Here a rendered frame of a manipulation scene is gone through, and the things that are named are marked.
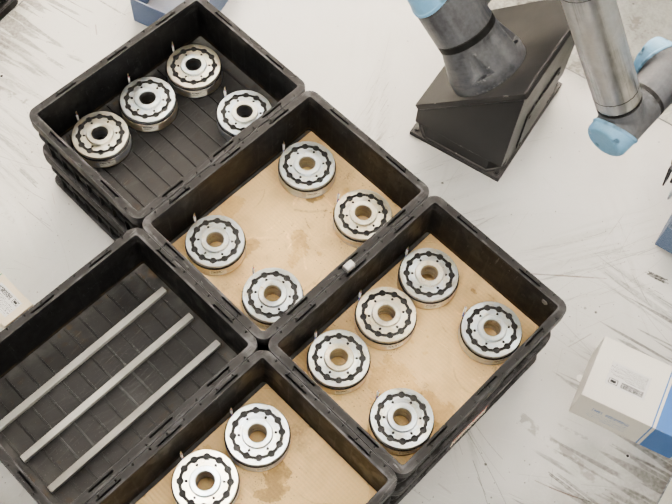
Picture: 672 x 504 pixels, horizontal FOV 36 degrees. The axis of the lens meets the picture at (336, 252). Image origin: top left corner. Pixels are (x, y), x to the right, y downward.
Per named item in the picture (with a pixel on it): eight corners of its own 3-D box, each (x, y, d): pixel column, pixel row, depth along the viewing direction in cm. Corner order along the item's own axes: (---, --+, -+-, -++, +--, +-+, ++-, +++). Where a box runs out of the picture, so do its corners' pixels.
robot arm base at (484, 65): (487, 41, 199) (462, 1, 194) (541, 42, 186) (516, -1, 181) (439, 94, 195) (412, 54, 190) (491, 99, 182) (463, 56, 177)
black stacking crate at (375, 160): (308, 125, 193) (309, 89, 183) (424, 224, 185) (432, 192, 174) (147, 256, 179) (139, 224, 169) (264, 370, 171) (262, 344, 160)
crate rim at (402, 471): (432, 198, 176) (434, 191, 174) (568, 312, 167) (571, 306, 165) (263, 350, 162) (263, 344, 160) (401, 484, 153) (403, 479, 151)
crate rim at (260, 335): (309, 94, 185) (310, 86, 183) (432, 198, 176) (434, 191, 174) (139, 230, 171) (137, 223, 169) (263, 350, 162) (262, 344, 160)
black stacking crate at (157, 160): (201, 33, 202) (197, -6, 192) (307, 124, 193) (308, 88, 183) (40, 151, 188) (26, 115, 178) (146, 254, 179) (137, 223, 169)
